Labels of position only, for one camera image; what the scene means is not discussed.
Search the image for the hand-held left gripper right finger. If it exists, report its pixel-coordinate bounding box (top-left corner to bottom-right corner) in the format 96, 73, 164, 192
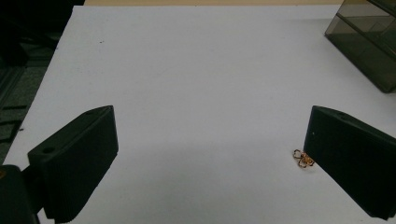
303, 105, 396, 221

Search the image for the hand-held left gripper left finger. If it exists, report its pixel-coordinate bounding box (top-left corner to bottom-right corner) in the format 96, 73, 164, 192
27, 105, 120, 224

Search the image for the smoky transparent plastic organizer box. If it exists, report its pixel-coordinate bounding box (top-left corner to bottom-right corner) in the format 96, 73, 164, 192
324, 0, 396, 94

